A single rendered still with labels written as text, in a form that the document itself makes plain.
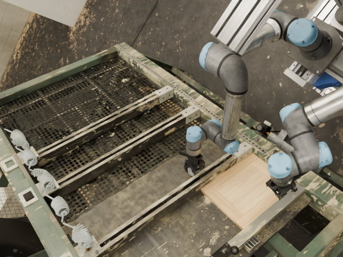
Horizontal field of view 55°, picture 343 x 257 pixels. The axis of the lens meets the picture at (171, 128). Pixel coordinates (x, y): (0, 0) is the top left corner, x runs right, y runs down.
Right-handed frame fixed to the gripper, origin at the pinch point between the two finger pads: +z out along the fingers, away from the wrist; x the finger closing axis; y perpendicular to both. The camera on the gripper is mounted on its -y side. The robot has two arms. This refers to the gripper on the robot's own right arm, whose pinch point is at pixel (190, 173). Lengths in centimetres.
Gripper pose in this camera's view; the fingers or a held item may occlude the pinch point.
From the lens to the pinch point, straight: 187.7
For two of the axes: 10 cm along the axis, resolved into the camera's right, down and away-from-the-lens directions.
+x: 7.9, -4.5, 4.2
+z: 0.3, 7.1, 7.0
